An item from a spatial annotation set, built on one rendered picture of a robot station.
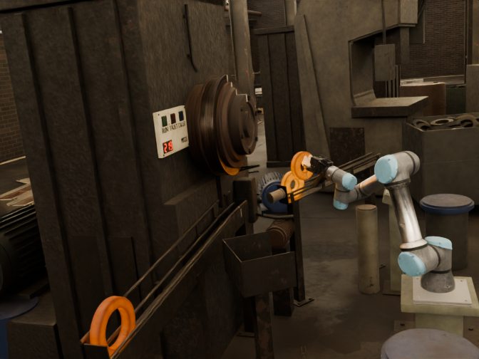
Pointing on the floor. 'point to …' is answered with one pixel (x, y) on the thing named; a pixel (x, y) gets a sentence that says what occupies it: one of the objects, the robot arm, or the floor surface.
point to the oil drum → (433, 89)
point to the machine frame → (118, 156)
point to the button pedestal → (390, 286)
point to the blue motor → (269, 185)
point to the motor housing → (279, 245)
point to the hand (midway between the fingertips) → (302, 162)
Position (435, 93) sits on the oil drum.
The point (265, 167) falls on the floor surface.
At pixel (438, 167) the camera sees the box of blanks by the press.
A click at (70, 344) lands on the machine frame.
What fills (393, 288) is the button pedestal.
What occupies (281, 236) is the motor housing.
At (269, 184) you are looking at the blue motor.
